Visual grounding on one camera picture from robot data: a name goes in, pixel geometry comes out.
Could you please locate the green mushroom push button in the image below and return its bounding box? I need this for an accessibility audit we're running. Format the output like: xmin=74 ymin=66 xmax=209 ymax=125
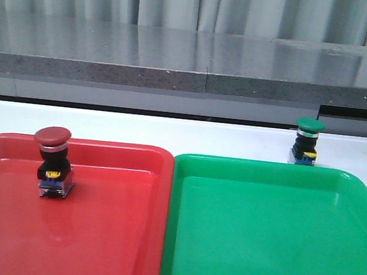
xmin=288 ymin=117 xmax=325 ymax=166

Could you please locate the red mushroom push button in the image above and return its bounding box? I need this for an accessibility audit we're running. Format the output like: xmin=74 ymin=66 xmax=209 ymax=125
xmin=34 ymin=126 xmax=74 ymax=199

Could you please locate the red plastic tray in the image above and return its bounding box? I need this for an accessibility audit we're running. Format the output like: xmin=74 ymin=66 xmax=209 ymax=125
xmin=0 ymin=133 xmax=174 ymax=275

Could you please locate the green plastic tray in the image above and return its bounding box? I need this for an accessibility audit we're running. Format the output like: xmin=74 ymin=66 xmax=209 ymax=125
xmin=161 ymin=154 xmax=367 ymax=275

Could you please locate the grey stone counter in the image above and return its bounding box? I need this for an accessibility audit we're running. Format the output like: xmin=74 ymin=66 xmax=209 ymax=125
xmin=0 ymin=11 xmax=367 ymax=137

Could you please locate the grey pleated curtain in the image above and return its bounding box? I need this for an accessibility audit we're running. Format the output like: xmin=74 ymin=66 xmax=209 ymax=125
xmin=0 ymin=0 xmax=367 ymax=45

